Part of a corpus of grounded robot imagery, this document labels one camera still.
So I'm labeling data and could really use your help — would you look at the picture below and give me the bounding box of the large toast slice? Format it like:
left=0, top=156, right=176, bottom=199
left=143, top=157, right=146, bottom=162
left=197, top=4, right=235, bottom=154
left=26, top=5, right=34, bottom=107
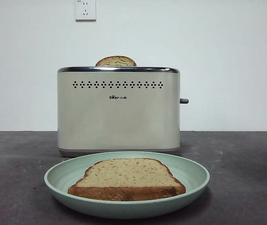
left=67, top=157, right=186, bottom=202

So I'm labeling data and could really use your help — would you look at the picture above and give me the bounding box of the pale green round plate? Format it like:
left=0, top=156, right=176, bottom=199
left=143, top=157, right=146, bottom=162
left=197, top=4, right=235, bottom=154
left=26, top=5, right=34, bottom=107
left=44, top=151, right=211, bottom=220

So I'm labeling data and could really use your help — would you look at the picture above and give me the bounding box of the cream two-slot toaster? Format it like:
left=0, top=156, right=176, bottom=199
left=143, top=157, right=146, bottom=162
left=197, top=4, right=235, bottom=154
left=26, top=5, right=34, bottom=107
left=57, top=66, right=181, bottom=158

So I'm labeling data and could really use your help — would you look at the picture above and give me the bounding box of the small toast slice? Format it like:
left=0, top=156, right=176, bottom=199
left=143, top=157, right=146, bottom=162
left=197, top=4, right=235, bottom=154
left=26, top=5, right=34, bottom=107
left=95, top=56, right=138, bottom=67

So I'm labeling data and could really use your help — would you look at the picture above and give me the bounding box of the white wall socket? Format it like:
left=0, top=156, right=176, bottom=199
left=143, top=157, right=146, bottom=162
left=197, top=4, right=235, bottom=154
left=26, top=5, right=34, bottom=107
left=75, top=0, right=97, bottom=23

